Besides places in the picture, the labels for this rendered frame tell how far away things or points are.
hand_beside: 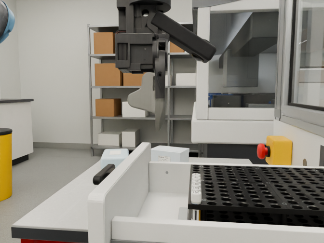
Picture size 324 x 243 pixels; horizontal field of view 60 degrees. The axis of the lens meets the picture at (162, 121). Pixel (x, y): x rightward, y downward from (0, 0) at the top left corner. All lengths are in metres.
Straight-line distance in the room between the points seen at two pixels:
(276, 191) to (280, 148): 0.34
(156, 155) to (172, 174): 0.50
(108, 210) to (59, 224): 0.34
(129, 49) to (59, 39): 4.84
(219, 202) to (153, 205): 0.18
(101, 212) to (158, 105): 0.20
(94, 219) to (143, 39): 0.27
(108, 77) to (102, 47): 0.47
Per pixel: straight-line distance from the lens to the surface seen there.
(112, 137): 4.50
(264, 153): 0.75
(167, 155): 1.02
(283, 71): 0.83
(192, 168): 0.48
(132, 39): 0.45
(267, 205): 0.36
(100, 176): 0.41
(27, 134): 4.50
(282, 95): 0.83
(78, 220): 0.65
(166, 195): 0.54
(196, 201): 0.34
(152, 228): 0.31
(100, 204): 0.29
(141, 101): 0.44
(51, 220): 0.66
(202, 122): 1.21
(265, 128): 1.25
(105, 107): 4.42
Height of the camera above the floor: 1.03
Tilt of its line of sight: 6 degrees down
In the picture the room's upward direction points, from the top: straight up
